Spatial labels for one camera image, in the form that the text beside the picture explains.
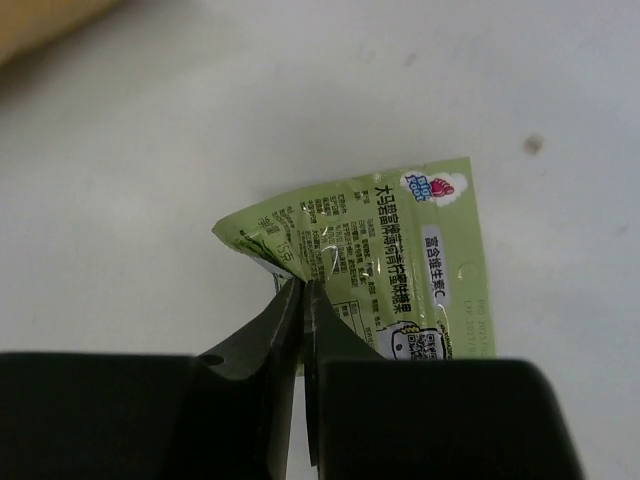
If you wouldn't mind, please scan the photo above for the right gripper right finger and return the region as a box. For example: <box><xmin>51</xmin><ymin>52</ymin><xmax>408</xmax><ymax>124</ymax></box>
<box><xmin>303</xmin><ymin>281</ymin><xmax>583</xmax><ymax>479</ymax></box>

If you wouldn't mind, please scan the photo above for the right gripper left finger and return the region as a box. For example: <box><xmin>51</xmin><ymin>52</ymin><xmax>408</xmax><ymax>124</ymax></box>
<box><xmin>1</xmin><ymin>279</ymin><xmax>300</xmax><ymax>479</ymax></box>

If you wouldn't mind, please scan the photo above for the light green snack packet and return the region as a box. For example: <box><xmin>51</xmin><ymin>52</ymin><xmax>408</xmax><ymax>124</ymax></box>
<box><xmin>213</xmin><ymin>158</ymin><xmax>495</xmax><ymax>360</ymax></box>

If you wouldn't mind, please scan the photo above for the kettle chips bag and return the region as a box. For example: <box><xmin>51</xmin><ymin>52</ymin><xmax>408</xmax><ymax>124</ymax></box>
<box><xmin>1</xmin><ymin>0</ymin><xmax>121</xmax><ymax>67</ymax></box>

